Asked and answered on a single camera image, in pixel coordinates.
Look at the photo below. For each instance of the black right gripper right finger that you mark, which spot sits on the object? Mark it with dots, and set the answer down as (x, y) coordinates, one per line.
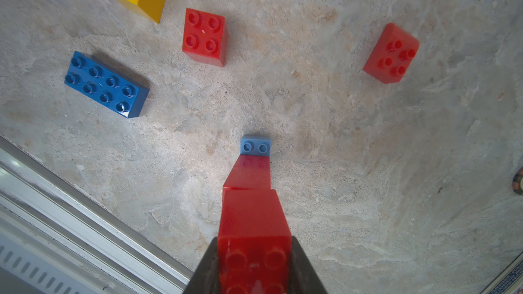
(303, 279)

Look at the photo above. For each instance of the aluminium rail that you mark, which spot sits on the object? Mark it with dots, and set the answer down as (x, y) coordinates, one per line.
(52, 220)

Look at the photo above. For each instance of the printed card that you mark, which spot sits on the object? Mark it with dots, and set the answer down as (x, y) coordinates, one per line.
(509, 281)

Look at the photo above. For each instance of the light blue lego brick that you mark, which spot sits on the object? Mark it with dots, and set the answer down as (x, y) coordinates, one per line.
(255, 146)

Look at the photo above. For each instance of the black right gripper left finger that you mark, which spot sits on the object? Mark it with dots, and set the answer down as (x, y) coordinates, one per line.
(205, 279)

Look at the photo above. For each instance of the red lego brick top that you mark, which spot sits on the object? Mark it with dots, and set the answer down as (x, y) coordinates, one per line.
(392, 55)

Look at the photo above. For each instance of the dark blue lego brick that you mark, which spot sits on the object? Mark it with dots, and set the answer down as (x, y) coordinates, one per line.
(105, 85)

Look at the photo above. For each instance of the red lego brick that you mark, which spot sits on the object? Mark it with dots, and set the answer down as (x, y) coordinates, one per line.
(205, 37)
(254, 243)
(392, 55)
(250, 172)

